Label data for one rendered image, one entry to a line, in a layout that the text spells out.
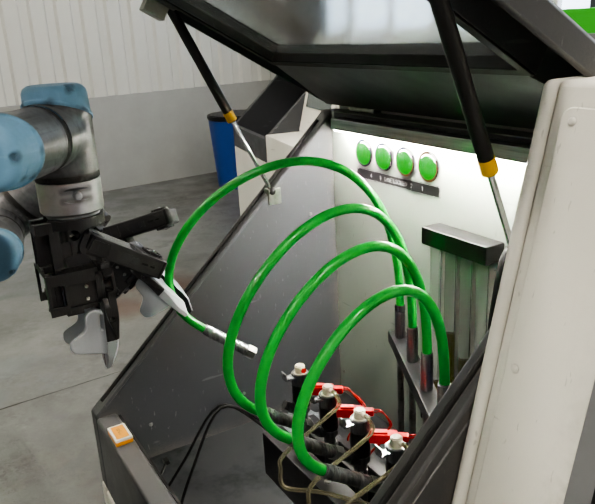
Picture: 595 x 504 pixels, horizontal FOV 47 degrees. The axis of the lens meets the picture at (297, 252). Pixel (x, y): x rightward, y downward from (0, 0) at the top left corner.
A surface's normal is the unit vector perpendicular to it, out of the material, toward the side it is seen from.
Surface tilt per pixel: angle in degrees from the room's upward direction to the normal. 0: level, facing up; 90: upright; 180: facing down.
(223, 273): 90
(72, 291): 90
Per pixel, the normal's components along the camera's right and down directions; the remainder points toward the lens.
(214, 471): -0.05, -0.95
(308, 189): 0.51, 0.25
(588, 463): -0.85, -0.03
